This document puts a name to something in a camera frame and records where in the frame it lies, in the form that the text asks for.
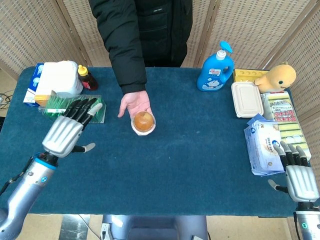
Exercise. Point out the person right hand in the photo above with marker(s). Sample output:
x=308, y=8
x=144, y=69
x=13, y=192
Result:
x=136, y=102

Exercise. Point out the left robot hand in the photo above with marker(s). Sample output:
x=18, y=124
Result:
x=61, y=135

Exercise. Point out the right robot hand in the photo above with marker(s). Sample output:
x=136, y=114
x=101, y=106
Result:
x=301, y=180

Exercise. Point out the orange jelly cup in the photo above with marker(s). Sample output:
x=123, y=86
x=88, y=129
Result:
x=143, y=122

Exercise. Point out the person right forearm black sleeve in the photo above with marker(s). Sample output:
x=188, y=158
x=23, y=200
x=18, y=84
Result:
x=125, y=57

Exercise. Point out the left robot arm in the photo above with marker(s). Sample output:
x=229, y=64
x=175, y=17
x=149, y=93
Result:
x=27, y=190

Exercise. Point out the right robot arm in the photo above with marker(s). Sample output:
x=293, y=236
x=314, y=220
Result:
x=308, y=222

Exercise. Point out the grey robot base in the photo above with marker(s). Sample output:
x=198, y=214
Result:
x=155, y=227

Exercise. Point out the clear box green tea bags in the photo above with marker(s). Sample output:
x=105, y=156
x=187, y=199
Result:
x=56, y=106

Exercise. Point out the orange snack packet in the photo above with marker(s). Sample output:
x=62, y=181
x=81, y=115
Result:
x=42, y=99

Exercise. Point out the blue white wet wipes pack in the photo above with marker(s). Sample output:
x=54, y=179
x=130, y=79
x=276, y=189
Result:
x=262, y=147

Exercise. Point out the honey bottle yellow cap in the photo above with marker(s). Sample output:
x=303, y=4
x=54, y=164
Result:
x=87, y=80

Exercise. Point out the blue white carton box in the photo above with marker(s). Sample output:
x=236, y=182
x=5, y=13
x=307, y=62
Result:
x=31, y=87

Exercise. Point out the white plastic tub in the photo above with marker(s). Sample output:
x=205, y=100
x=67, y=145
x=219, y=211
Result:
x=60, y=77

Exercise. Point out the yellow sponge multipack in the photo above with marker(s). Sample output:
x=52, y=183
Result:
x=287, y=117

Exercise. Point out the blue table cloth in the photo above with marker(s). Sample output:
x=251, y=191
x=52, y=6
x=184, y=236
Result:
x=175, y=162

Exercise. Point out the person torso black jacket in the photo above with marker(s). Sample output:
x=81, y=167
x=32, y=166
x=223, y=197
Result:
x=165, y=32

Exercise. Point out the blue detergent pump bottle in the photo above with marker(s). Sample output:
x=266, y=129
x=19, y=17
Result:
x=215, y=72

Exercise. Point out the beige lidded lunch box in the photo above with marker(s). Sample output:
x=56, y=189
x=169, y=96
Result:
x=247, y=100

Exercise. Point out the yellow plush toy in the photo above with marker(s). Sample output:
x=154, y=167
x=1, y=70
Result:
x=281, y=77

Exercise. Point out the white power strip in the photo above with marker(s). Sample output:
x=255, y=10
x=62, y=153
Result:
x=103, y=231

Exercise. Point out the yellow plastic tray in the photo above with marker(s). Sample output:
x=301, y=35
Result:
x=247, y=74

